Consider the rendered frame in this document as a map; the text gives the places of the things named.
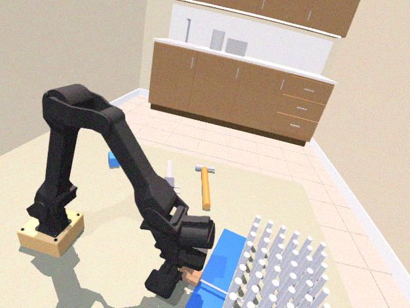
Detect blue flat strip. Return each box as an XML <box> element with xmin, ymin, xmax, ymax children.
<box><xmin>185</xmin><ymin>229</ymin><xmax>246</xmax><ymax>308</ymax></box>

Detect small blue block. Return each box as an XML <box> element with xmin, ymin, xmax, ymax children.
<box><xmin>108</xmin><ymin>151</ymin><xmax>120</xmax><ymax>167</ymax></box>

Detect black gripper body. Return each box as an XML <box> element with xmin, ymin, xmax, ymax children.
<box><xmin>145</xmin><ymin>242</ymin><xmax>183</xmax><ymax>299</ymax></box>

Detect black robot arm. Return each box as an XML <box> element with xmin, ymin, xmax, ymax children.
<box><xmin>26</xmin><ymin>84</ymin><xmax>215</xmax><ymax>271</ymax></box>

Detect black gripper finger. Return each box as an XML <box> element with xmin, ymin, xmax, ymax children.
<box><xmin>159</xmin><ymin>264</ymin><xmax>183</xmax><ymax>283</ymax></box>

